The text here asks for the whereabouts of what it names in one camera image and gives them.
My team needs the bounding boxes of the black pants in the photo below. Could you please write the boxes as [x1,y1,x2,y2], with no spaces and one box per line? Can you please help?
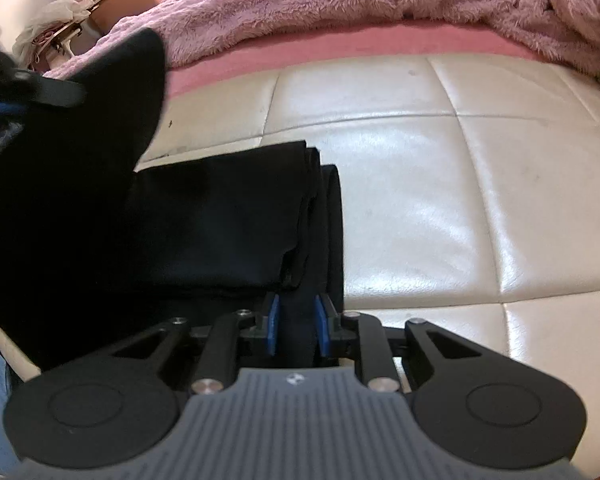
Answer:
[0,29,343,370]

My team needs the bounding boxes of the cream leather mattress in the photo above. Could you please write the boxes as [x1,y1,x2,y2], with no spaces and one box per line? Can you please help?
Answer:
[140,54,600,477]

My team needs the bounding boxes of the pink bed sheet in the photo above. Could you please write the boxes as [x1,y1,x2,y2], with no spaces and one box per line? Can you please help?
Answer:
[168,21,542,96]

